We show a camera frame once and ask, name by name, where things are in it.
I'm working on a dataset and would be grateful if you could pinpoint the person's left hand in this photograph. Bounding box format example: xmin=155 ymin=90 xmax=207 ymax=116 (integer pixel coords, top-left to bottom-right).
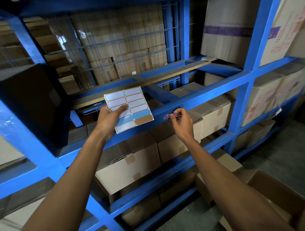
xmin=95 ymin=104 xmax=129 ymax=143

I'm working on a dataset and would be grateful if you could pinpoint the person's right hand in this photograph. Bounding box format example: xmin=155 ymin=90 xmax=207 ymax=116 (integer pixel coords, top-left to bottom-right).
xmin=169 ymin=108 xmax=195 ymax=145

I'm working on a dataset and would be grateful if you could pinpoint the white label sticker sheet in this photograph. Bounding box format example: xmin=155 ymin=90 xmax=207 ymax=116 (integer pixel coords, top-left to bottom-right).
xmin=104 ymin=86 xmax=154 ymax=134

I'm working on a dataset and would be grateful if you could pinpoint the person's left forearm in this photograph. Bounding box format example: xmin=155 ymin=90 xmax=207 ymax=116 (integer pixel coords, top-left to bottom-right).
xmin=21 ymin=130 xmax=109 ymax=231

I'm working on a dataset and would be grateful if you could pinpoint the person's right forearm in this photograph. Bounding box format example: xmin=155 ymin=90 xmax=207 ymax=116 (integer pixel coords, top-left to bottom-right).
xmin=184 ymin=139 xmax=295 ymax=231

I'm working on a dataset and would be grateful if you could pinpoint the plain taped cardboard box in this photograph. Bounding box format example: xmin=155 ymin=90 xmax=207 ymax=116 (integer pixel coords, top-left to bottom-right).
xmin=203 ymin=72 xmax=239 ymax=100
xmin=190 ymin=93 xmax=236 ymax=140
xmin=170 ymin=82 xmax=206 ymax=98
xmin=95 ymin=131 xmax=162 ymax=196
xmin=148 ymin=111 xmax=203 ymax=165

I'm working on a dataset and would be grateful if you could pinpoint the wooden plank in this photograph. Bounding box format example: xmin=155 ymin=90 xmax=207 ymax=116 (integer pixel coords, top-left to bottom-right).
xmin=71 ymin=58 xmax=218 ymax=110

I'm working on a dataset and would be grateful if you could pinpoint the blue metal shelving rack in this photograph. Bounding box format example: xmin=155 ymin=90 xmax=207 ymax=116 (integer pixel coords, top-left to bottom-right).
xmin=0 ymin=0 xmax=305 ymax=231

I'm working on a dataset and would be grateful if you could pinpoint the closed brown cardboard box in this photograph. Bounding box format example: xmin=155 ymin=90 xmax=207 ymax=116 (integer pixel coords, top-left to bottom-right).
xmin=195 ymin=148 xmax=243 ymax=205

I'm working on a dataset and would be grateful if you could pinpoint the shadowed low cardboard box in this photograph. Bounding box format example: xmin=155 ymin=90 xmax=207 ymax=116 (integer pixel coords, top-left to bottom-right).
xmin=121 ymin=194 xmax=163 ymax=228
xmin=158 ymin=166 xmax=198 ymax=205
xmin=234 ymin=119 xmax=276 ymax=153

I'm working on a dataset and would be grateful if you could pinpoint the plastic wrapped cardboard box stack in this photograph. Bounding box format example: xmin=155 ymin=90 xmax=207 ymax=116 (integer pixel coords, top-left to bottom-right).
xmin=47 ymin=3 xmax=168 ymax=86

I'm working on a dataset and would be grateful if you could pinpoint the pink printed cardboard box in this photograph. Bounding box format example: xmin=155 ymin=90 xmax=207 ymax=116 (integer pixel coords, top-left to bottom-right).
xmin=241 ymin=76 xmax=284 ymax=127
xmin=259 ymin=0 xmax=305 ymax=67
xmin=275 ymin=68 xmax=305 ymax=101

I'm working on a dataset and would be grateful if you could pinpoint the dark cardboard box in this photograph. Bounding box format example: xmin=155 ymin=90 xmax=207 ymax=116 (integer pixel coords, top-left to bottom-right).
xmin=0 ymin=64 xmax=70 ymax=156

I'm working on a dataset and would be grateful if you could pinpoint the purple taped cardboard box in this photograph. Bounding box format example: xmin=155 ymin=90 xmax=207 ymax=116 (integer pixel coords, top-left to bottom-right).
xmin=200 ymin=0 xmax=261 ymax=67

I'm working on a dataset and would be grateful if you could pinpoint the pale cardboard box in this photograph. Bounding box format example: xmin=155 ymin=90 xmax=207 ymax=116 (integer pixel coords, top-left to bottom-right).
xmin=0 ymin=134 xmax=25 ymax=170
xmin=0 ymin=197 xmax=47 ymax=231

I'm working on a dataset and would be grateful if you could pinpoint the open cardboard box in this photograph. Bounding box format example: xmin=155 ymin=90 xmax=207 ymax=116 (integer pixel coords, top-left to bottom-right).
xmin=219 ymin=168 xmax=305 ymax=231

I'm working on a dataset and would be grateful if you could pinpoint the blue wire mesh panel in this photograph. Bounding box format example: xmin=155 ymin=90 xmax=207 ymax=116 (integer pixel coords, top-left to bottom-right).
xmin=0 ymin=2 xmax=180 ymax=92

